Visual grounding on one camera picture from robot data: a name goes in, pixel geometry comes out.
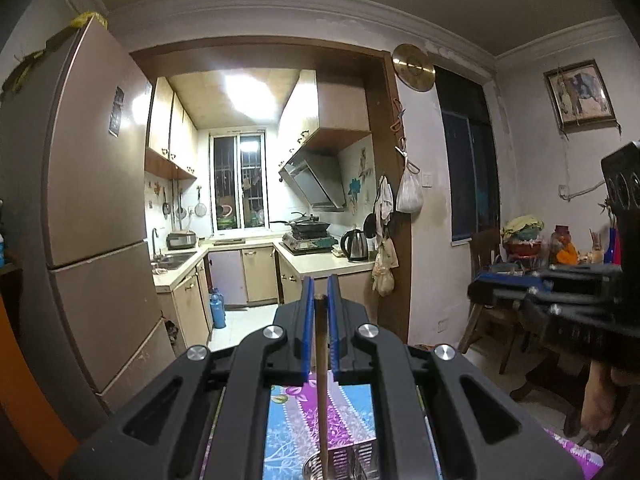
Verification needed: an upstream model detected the blue water bottle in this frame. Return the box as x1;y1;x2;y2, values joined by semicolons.
209;287;226;328

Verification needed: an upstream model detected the dark room window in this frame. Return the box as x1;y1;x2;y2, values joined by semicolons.
435;67;500;243

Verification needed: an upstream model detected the round gold wall clock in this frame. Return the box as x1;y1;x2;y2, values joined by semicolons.
392;44;436;92

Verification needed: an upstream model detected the brown three-door refrigerator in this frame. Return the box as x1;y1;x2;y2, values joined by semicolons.
1;18;174;440

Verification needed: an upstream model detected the blue perforated utensil holder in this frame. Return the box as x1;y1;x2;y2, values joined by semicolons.
326;439;380;480

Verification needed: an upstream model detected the person's right hand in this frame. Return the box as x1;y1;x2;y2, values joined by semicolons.
580;361;639;436

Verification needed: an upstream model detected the wooden chopstick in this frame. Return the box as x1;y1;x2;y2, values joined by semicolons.
314;295;329;480

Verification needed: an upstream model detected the steel electric kettle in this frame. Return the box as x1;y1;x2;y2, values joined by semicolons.
340;229;369;262

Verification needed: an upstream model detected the steel range hood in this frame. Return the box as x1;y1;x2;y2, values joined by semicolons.
279;150;346;211

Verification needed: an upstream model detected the black wok on stove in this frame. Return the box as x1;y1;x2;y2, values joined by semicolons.
269;214;330;240

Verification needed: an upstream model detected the framed elephant picture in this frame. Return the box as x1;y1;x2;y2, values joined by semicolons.
544;60;620;134

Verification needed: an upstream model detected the wooden chair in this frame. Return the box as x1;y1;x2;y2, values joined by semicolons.
458;228;523;375

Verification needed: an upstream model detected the dark wooden side table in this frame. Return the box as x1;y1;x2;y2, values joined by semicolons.
470;253;640;451

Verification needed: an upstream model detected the white hanging plastic bag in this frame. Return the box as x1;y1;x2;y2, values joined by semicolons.
396;167;423;214

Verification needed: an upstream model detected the kitchen window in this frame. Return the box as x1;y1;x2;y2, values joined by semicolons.
208;129;268;234

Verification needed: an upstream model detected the floral striped tablecloth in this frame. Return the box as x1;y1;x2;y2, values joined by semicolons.
199;372;606;480

